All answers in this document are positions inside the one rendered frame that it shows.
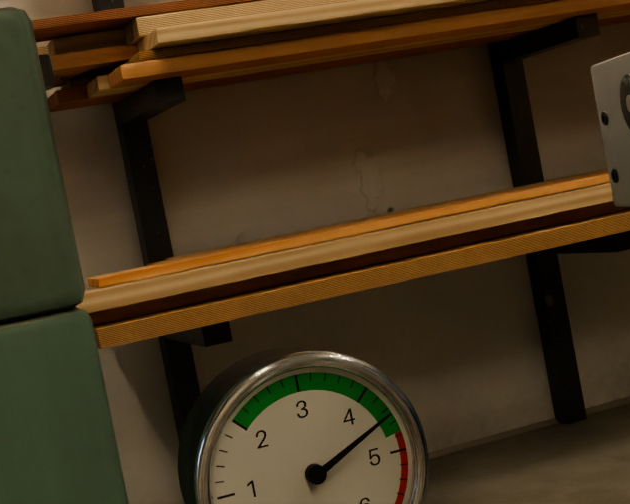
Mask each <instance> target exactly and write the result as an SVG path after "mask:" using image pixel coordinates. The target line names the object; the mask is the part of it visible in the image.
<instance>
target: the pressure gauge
mask: <svg viewBox="0 0 630 504"><path fill-rule="evenodd" d="M390 412H391V413H392V415H391V416H390V417H389V418H387V419H386V420H385V421H384V422H383V423H382V424H381V425H380V426H378V427H377V428H376V429H375V430H374V431H373V432H372V433H371V434H369V435H368V436H367V437H366V438H365V439H364V440H363V441H362V442H360V443H359V444H358V445H357V446H356V447H355V448H354V449H353V450H351V451H350V452H349V453H348V454H347V455H346V456H345V457H344V458H342V459H341V460H340V461H339V462H338V463H337V464H336V465H335V466H333V467H332V468H331V469H330V470H329V471H328V472H327V477H326V480H325V481H324V482H323V483H322V484H319V485H315V484H312V483H311V482H309V481H308V480H307V479H306V477H305V470H306V468H307V467H308V466H309V465H310V464H314V463H316V464H319V465H321V466H323V465H324V464H326V463H327V462H328V461H329V460H331V459H332V458H333V457H335V456H336V455H337V454H338V453H340V452H341V451H342V450H343V449H345V448H346V447H347V446H349V445H350V444H351V443H352V442H354V441H355V440H356V439H357V438H359V437H360V436H361V435H362V434H364V433H365V432H366V431H368V430H369V429H370V428H371V427H373V426H374V425H375V424H376V423H378V422H379V421H380V420H382V419H383V418H384V417H385V416H387V415H388V414H389V413H390ZM178 476H179V484H180V489H181V492H182V496H183V499H184V503H185V504H424V502H425V499H426V494H427V489H428V481H429V454H428V447H427V442H426V438H425V433H424V430H423V427H422V425H421V422H420V419H419V417H418V415H417V413H416V411H415V409H414V407H413V405H412V404H411V402H410V401H409V399H408V398H407V396H406V395H405V394H404V392H403V391H402V390H401V389H400V387H399V386H398V385H397V384H396V383H395V382H394V381H393V380H392V379H391V378H389V377H388V376H387V375H386V374H384V373H383V372H382V371H380V370H379V369H377V368H376V367H374V366H372V365H371V364H369V363H367V362H365V361H363V360H360V359H358V358H356V357H352V356H349V355H346V354H342V353H336V352H330V351H313V350H308V349H302V348H277V349H270V350H264V351H261V352H258V353H255V354H252V355H249V356H247V357H245V358H243V359H241V360H239V361H237V362H235V363H233V364H232V365H231V366H229V367H228V368H226V369H225V370H224V371H222V372H221V373H219V374H218V375H217V376H216V377H215V378H214V379H213V380H212V381H211V382H210V383H209V384H208V385H207V386H206V388H205V389H204V390H203V392H202V393H201V394H200V396H199V397H198V398H197V400H196V401H195V403H194V405H193V407H192V409H191V411H190V413H189V414H188V417H187V419H186V422H185V425H184V428H183V431H182V434H181V439H180V444H179V449H178Z"/></svg>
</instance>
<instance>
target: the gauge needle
mask: <svg viewBox="0 0 630 504"><path fill-rule="evenodd" d="M391 415H392V413H391V412H390V413H389V414H388V415H387V416H385V417H384V418H383V419H382V420H380V421H379V422H378V423H376V424H375V425H374V426H373V427H371V428H370V429H369V430H368V431H366V432H365V433H364V434H362V435H361V436H360V437H359V438H357V439H356V440H355V441H354V442H352V443H351V444H350V445H349V446H347V447H346V448H345V449H343V450H342V451H341V452H340V453H338V454H337V455H336V456H335V457H333V458H332V459H331V460H329V461H328V462H327V463H326V464H324V465H323V466H321V465H319V464H316V463H314V464H310V465H309V466H308V467H307V468H306V470H305V477H306V479H307V480H308V481H309V482H311V483H312V484H315V485H319V484H322V483H323V482H324V481H325V480H326V477H327V472H328V471H329V470H330V469H331V468H332V467H333V466H335V465H336V464H337V463H338V462H339V461H340V460H341V459H342V458H344V457H345V456H346V455H347V454H348V453H349V452H350V451H351V450H353V449H354V448H355V447H356V446H357V445H358V444H359V443H360V442H362V441H363V440H364V439H365V438H366V437H367V436H368V435H369V434H371V433H372V432H373V431H374V430H375V429H376V428H377V427H378V426H380V425H381V424H382V423H383V422H384V421H385V420H386V419H387V418H389V417H390V416H391Z"/></svg>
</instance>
